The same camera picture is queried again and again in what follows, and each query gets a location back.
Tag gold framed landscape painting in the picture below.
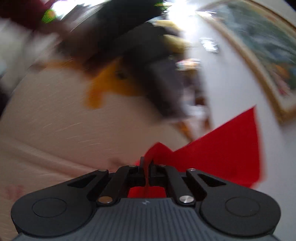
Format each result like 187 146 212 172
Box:
196 0 296 123

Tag red shopping bag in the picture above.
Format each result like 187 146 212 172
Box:
128 105 266 198

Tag wall socket with black charger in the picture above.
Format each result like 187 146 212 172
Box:
200 38 220 53

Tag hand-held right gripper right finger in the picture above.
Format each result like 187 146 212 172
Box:
149 163 227 206

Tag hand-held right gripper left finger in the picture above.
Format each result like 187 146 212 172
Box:
67 157 146 207

